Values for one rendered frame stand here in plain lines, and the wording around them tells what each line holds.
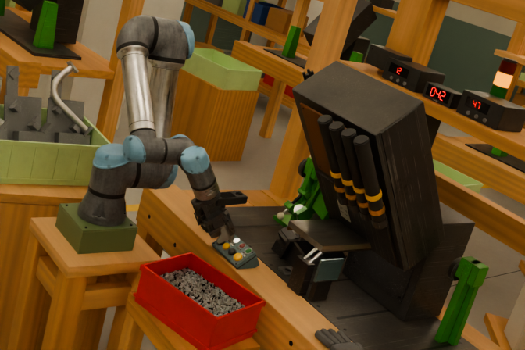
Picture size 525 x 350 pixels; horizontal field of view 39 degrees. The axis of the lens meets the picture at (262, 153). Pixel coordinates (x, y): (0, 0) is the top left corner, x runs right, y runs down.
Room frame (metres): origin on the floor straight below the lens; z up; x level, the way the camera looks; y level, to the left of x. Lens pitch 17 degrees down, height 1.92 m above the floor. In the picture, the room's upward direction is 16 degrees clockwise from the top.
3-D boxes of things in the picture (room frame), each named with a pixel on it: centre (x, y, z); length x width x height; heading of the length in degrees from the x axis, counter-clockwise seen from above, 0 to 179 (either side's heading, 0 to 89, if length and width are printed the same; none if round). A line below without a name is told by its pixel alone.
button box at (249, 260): (2.18, -0.01, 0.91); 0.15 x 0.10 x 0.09; 40
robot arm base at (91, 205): (2.14, 0.44, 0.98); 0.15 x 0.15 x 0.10
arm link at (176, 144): (2.04, 0.24, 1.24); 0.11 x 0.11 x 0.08; 35
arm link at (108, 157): (2.14, 0.43, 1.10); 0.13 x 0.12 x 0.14; 125
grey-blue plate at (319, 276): (2.06, -0.29, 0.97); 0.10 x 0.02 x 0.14; 130
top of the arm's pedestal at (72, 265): (2.14, 0.44, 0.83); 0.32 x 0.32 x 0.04; 41
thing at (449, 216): (2.24, -0.53, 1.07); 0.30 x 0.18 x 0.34; 40
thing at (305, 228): (2.10, -0.33, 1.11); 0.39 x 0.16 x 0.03; 130
